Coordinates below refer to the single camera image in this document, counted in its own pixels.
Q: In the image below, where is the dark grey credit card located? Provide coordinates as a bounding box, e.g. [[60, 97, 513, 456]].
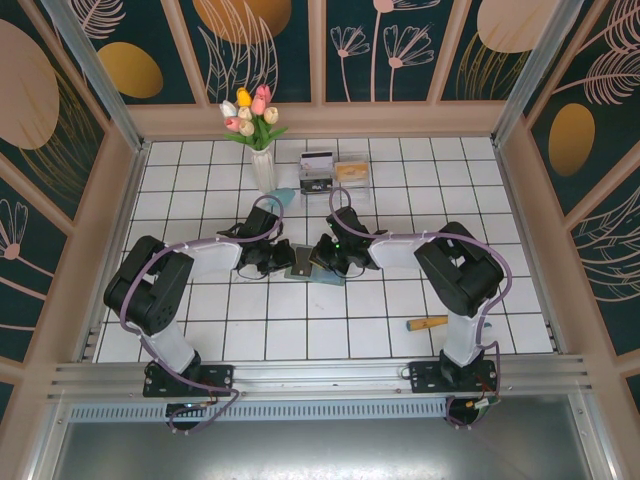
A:
[[292, 244, 314, 279]]

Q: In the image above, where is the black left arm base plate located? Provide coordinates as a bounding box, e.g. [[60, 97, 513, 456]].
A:
[[142, 363, 236, 399]]

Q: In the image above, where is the slotted grey cable duct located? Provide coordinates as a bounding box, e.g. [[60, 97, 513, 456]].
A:
[[67, 402, 451, 422]]

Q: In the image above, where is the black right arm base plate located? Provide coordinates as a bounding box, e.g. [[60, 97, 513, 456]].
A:
[[408, 359, 501, 396]]

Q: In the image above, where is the grey metal sheet panel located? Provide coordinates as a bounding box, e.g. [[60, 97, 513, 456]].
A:
[[29, 418, 614, 480]]

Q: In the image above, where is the white ribbed vase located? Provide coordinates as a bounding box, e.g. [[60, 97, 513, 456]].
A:
[[250, 147, 277, 194]]

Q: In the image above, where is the tan card stack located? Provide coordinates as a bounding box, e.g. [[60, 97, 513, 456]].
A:
[[333, 162, 371, 183]]

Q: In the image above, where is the artificial tulip bouquet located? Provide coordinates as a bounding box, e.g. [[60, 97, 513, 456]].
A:
[[219, 83, 290, 151]]

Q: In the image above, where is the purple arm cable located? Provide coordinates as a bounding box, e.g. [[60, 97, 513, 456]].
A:
[[328, 186, 514, 432], [121, 194, 287, 437]]

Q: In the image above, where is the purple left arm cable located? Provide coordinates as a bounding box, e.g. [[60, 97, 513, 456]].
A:
[[121, 194, 287, 437]]

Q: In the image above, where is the black card stack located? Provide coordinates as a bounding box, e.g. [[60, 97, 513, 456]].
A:
[[299, 174, 335, 195]]

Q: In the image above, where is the teal garden fork wooden handle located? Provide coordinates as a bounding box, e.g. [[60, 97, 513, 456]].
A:
[[405, 315, 495, 334]]

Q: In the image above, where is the light blue plastic trowel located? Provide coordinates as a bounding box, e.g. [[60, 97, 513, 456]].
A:
[[268, 186, 298, 207]]

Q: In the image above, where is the clear acrylic card organizer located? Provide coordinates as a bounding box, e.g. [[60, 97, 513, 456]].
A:
[[298, 149, 373, 212]]

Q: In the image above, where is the green card holder wallet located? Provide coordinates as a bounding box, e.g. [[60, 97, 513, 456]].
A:
[[284, 244, 347, 288]]

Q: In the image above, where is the white card stack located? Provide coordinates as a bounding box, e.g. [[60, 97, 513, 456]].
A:
[[298, 150, 334, 174]]

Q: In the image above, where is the aluminium corner post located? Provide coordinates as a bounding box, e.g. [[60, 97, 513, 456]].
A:
[[489, 0, 586, 147], [39, 0, 151, 154]]

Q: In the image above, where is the aluminium frame rail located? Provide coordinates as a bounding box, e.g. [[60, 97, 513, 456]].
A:
[[47, 353, 596, 401]]

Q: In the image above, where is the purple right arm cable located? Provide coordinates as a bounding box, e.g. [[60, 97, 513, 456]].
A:
[[328, 186, 514, 432]]

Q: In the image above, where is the aluminium side rail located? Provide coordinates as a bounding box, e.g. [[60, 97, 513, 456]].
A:
[[74, 141, 151, 362], [492, 142, 569, 354]]

